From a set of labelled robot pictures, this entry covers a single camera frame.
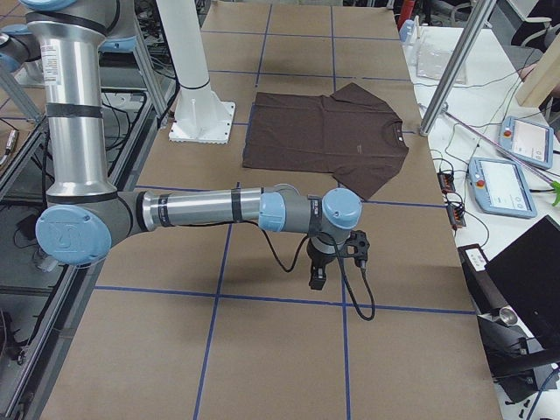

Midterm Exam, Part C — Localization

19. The orange connector board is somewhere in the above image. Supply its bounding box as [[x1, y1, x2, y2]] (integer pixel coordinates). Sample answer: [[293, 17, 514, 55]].
[[437, 165, 456, 193]]

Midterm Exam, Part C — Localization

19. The clear plastic bag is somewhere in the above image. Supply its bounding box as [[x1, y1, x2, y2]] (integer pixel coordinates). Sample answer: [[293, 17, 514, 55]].
[[416, 42, 453, 81]]

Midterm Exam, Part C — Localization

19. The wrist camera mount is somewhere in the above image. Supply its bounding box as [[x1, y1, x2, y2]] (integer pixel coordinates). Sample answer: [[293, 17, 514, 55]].
[[340, 230, 370, 270]]

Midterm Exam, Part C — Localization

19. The green handled reach grabber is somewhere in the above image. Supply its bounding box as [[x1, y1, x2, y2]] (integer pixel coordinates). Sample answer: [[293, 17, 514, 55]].
[[444, 108, 560, 199]]

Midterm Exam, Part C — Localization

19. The red cylinder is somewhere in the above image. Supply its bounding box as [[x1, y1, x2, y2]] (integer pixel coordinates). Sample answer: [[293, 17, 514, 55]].
[[397, 0, 416, 29]]

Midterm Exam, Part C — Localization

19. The dark brown t-shirt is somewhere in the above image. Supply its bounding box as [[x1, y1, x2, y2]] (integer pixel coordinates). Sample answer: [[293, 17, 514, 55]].
[[242, 83, 409, 200]]

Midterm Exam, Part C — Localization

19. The white pedestal column base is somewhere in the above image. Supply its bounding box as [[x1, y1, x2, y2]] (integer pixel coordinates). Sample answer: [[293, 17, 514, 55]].
[[157, 0, 235, 144]]

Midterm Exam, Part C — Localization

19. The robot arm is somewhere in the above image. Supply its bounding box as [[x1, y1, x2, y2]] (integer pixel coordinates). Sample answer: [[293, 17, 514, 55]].
[[25, 1, 368, 290], [1, 24, 43, 80]]

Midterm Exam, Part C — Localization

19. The near blue teach pendant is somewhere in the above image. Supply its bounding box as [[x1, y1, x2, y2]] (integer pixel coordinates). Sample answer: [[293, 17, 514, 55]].
[[468, 157, 537, 219]]

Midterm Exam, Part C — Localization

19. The aluminium side frame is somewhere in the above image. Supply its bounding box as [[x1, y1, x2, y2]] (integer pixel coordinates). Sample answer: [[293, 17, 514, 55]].
[[0, 65, 176, 420]]

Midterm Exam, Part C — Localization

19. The far blue teach pendant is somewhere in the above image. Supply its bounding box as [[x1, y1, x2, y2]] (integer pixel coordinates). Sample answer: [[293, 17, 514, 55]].
[[498, 116, 555, 170]]

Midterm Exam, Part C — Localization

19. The aluminium frame post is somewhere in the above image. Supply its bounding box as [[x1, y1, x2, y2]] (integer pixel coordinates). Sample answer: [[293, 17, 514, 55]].
[[419, 0, 497, 137]]

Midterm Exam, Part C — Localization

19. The black laptop screen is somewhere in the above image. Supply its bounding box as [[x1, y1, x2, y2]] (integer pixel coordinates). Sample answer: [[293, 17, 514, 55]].
[[486, 215, 559, 348]]

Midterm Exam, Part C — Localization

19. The blue teach pendant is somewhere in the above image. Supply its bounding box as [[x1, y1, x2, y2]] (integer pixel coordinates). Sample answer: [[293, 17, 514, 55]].
[[468, 157, 537, 219], [498, 116, 555, 170]]

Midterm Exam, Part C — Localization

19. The black box with label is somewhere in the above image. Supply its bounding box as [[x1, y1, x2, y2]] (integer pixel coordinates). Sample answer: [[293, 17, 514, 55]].
[[458, 244, 550, 404]]

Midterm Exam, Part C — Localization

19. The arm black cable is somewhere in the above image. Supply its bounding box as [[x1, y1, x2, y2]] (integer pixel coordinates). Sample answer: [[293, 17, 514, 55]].
[[260, 218, 376, 322]]

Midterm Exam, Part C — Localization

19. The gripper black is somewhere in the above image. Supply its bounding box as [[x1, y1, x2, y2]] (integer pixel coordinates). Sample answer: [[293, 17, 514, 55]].
[[306, 237, 336, 291]]

